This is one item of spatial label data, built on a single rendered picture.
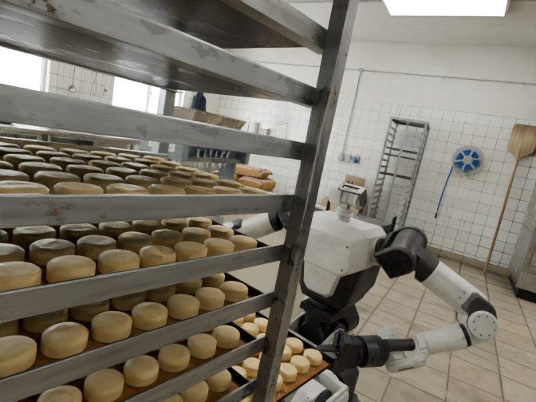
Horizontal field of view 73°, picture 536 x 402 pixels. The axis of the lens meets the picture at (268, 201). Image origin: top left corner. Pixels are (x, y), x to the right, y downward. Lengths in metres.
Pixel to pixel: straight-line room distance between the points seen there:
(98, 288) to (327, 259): 0.88
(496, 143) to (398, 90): 1.56
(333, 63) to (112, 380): 0.56
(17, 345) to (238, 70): 0.41
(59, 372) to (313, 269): 0.93
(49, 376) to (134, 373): 0.16
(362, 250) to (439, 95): 4.95
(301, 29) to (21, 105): 0.38
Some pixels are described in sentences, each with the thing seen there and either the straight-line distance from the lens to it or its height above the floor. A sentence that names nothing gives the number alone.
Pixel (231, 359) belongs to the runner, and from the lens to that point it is 0.66.
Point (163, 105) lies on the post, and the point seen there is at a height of 1.27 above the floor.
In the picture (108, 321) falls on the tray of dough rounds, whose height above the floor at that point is 0.97.
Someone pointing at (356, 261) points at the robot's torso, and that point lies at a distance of 1.18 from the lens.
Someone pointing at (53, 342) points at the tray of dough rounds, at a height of 0.97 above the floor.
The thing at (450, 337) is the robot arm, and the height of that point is 0.78.
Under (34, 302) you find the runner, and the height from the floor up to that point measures 1.05.
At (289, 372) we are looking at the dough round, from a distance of 0.97.
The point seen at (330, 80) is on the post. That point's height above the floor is 1.35.
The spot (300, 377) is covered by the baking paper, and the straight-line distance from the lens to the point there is 1.00.
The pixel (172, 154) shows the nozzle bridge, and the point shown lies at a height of 1.05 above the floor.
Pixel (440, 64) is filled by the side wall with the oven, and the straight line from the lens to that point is 6.10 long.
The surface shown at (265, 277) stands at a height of 0.48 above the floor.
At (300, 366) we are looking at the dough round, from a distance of 1.00.
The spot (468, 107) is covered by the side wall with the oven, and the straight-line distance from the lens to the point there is 5.94.
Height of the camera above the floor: 1.24
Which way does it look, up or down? 10 degrees down
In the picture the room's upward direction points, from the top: 11 degrees clockwise
